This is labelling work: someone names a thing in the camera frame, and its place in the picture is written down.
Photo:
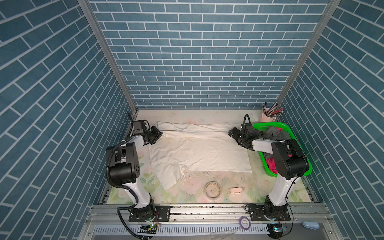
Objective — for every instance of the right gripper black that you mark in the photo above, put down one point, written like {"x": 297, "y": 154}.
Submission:
{"x": 232, "y": 131}

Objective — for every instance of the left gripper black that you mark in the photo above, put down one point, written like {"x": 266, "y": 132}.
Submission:
{"x": 152, "y": 141}

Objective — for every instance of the white t shirt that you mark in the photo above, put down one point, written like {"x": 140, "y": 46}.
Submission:
{"x": 192, "y": 147}

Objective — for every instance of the green plastic basket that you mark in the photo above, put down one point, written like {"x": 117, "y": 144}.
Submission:
{"x": 262, "y": 127}

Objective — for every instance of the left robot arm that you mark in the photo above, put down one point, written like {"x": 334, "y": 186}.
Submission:
{"x": 123, "y": 167}

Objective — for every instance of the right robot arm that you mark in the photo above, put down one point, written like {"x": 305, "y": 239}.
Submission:
{"x": 289, "y": 160}

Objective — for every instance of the pink pencil cup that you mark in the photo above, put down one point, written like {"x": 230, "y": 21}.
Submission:
{"x": 265, "y": 119}

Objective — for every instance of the grey t shirt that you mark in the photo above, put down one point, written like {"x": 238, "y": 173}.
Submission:
{"x": 275, "y": 134}

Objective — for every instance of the coloured pencils bundle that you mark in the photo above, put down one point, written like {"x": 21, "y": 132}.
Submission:
{"x": 273, "y": 111}

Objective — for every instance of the magenta t shirt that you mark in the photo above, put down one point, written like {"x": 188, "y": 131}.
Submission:
{"x": 270, "y": 162}

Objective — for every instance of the pink eraser block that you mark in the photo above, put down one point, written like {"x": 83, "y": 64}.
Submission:
{"x": 235, "y": 191}

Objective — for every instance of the purple tape roll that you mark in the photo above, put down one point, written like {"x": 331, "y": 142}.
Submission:
{"x": 245, "y": 223}

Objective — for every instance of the pale blue computer mouse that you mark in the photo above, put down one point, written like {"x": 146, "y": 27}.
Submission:
{"x": 311, "y": 225}

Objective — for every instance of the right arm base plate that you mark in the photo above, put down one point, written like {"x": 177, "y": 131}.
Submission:
{"x": 267, "y": 212}

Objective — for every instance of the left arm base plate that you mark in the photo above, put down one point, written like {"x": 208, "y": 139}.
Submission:
{"x": 156, "y": 213}

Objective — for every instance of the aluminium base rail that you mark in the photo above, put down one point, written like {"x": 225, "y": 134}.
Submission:
{"x": 231, "y": 213}

